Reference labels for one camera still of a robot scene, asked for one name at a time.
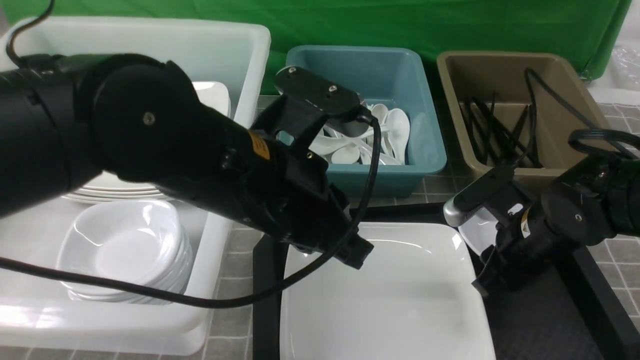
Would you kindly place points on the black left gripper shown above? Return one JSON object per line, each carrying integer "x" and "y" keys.
{"x": 285, "y": 193}

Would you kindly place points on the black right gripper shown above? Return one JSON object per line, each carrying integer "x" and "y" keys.
{"x": 527, "y": 244}

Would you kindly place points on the white bowl tray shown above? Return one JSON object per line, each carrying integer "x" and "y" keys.
{"x": 479, "y": 232}

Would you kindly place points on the large white rectangular plate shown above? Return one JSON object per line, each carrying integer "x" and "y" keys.
{"x": 412, "y": 299}

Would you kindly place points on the white spoon red handle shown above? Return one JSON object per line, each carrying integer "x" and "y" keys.
{"x": 368, "y": 153}

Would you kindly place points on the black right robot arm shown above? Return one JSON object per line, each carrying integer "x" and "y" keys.
{"x": 594, "y": 200}

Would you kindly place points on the black serving tray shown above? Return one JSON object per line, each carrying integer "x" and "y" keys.
{"x": 570, "y": 313}

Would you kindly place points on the white spoon lying across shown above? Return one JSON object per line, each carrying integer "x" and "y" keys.
{"x": 323, "y": 145}

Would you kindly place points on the black chopsticks pile in bin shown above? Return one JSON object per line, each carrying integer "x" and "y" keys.
{"x": 496, "y": 143}

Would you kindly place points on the white spoon far right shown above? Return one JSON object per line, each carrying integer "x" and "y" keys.
{"x": 398, "y": 126}

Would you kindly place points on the brown plastic bin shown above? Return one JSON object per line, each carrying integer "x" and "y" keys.
{"x": 479, "y": 74}

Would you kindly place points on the stack of white bowls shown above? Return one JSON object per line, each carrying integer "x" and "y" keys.
{"x": 136, "y": 241}

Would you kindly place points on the teal plastic bin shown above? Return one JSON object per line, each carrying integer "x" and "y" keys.
{"x": 396, "y": 78}

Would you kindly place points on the large white plastic tub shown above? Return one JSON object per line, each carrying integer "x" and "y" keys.
{"x": 37, "y": 312}

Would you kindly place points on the stack of white plates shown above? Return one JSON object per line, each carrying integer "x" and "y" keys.
{"x": 107, "y": 187}

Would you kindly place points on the green backdrop cloth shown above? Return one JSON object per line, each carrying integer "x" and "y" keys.
{"x": 581, "y": 31}

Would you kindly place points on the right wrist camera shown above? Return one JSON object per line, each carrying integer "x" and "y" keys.
{"x": 495, "y": 191}

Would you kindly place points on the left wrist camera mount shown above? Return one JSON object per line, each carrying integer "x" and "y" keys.
{"x": 306, "y": 103}

